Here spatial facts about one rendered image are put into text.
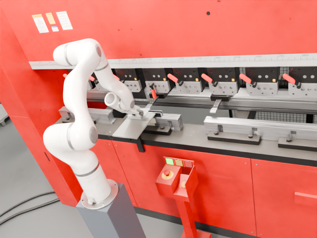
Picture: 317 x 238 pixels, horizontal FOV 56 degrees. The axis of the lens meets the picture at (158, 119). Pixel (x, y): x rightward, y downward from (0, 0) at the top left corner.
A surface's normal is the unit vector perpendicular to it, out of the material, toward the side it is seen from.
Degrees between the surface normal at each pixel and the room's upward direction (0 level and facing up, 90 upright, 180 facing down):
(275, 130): 90
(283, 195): 90
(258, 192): 90
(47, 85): 90
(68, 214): 0
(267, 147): 0
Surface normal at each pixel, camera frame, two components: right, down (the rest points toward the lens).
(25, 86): 0.88, 0.07
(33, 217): -0.22, -0.81
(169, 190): -0.42, 0.58
